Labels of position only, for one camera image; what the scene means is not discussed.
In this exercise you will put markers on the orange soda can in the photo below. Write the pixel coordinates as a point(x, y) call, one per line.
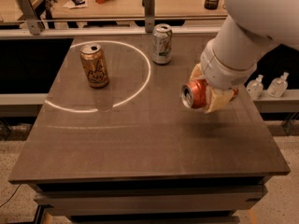
point(193, 94)

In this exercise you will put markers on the clear sanitizer bottle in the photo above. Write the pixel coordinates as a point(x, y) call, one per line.
point(255, 87)
point(278, 85)

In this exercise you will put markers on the gold soda can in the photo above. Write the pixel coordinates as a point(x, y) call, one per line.
point(94, 64)

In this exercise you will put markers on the clear sanitizer bottle left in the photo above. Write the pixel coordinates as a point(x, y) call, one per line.
point(255, 87)

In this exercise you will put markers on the metal bracket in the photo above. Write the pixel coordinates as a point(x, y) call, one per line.
point(149, 6)
point(34, 24)

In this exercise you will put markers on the metal bracket left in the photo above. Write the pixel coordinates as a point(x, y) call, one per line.
point(34, 24)

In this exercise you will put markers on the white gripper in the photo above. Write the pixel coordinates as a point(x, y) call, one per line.
point(224, 71)

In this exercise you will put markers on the white green soda can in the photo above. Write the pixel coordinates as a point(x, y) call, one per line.
point(161, 43)

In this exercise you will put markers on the metal bracket middle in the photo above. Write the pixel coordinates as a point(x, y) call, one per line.
point(149, 6)

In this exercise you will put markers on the clear sanitizer bottle right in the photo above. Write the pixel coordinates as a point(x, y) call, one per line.
point(278, 85)

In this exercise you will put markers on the grey table drawer unit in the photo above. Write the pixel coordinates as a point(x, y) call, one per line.
point(190, 199)

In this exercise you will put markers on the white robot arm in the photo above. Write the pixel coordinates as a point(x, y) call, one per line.
point(251, 28)

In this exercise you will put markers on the black mesh cup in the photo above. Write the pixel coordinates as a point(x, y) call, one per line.
point(211, 4)

